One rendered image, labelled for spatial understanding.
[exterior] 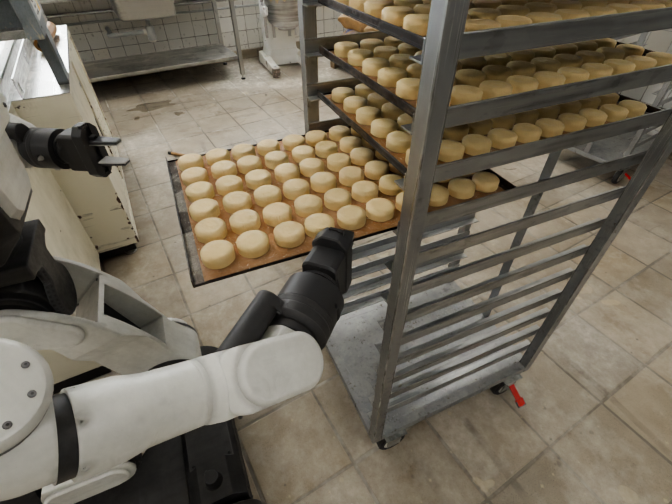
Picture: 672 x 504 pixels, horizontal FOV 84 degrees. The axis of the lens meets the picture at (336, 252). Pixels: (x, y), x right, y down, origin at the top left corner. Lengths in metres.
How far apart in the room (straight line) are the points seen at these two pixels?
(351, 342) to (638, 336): 1.26
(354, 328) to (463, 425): 0.51
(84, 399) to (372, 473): 1.15
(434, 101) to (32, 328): 0.70
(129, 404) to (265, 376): 0.12
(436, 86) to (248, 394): 0.40
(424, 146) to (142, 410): 0.43
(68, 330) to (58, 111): 1.23
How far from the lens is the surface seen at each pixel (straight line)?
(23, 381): 0.34
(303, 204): 0.67
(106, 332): 0.81
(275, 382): 0.40
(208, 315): 1.81
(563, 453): 1.63
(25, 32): 1.81
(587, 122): 0.91
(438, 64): 0.49
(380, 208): 0.66
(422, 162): 0.54
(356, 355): 1.43
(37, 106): 1.88
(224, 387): 0.39
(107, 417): 0.36
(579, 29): 0.69
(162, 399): 0.38
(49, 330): 0.79
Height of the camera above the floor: 1.36
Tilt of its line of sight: 42 degrees down
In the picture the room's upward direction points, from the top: straight up
